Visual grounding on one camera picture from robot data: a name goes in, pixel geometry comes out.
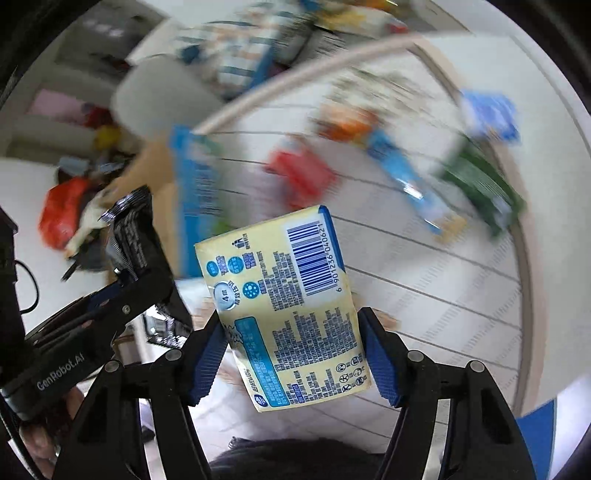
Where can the green snack bag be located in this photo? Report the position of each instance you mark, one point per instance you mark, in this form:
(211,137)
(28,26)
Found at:
(494,199)

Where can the yellow blue tissue pack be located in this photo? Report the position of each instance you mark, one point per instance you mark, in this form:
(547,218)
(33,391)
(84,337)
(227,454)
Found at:
(283,298)

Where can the blue Nestle milk powder sachet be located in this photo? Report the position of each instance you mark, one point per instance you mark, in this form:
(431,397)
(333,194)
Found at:
(431,207)

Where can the orange snack packet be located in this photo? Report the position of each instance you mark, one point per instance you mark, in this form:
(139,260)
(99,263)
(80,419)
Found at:
(345,123)

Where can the red snack packet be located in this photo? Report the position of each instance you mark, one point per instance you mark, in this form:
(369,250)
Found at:
(305,175)

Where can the plaid blue orange cloth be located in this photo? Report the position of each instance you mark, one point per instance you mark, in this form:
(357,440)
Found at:
(233,55)

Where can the yellow packet in background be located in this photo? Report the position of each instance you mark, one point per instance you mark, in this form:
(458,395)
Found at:
(369,19)

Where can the blue green milk carton box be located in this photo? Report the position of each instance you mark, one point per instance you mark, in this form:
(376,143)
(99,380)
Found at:
(200,214)

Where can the blue white tissue pack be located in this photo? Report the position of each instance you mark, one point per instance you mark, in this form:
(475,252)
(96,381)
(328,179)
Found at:
(489,116)

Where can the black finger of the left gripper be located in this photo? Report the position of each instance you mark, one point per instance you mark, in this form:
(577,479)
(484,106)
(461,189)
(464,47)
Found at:
(111,307)

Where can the white chair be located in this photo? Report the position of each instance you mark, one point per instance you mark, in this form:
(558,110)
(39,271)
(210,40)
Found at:
(158,94)

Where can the person's left hand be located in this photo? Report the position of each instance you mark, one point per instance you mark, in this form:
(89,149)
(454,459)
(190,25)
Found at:
(40,444)

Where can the red plastic bag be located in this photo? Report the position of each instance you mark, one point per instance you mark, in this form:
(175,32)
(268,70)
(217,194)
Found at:
(61,212)

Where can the blue object at floor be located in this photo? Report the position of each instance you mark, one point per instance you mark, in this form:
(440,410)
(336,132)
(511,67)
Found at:
(538,430)

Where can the black snack packet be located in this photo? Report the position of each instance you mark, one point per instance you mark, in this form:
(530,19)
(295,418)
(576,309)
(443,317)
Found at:
(133,247)

